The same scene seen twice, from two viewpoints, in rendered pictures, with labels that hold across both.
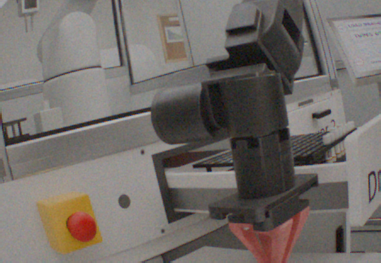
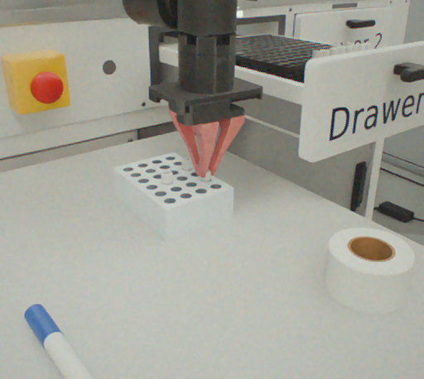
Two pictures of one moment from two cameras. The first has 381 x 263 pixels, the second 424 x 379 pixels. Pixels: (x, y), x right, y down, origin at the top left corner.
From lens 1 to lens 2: 0.14 m
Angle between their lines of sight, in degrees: 21
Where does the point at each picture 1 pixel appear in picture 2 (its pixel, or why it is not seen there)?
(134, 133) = not seen: hidden behind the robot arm
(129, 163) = (122, 31)
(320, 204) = (277, 120)
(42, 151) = (18, 3)
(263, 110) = (204, 12)
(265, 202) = (190, 97)
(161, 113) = not seen: outside the picture
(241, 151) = (181, 45)
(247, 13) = not seen: outside the picture
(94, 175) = (81, 36)
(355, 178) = (309, 106)
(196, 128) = (153, 14)
